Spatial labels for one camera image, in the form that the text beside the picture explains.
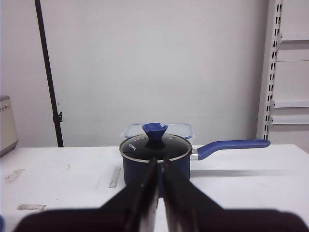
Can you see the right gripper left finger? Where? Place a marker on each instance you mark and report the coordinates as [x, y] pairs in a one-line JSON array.
[[133, 209]]

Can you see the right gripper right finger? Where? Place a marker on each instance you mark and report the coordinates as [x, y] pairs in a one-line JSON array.
[[190, 210]]

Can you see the blue ceramic bowl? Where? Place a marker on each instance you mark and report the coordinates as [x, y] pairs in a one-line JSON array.
[[2, 224]]

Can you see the glass lid with blue knob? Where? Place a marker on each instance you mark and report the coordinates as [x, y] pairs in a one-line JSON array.
[[155, 143]]

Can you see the clear plastic food container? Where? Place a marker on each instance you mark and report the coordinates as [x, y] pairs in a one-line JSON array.
[[181, 129]]

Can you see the black tripod pole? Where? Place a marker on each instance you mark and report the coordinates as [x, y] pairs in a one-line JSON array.
[[57, 116]]

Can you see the white slotted shelving rack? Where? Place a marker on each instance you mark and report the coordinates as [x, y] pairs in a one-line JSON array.
[[283, 115]]

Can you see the cream silver two-slot toaster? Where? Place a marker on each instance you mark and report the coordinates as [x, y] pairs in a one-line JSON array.
[[8, 134]]

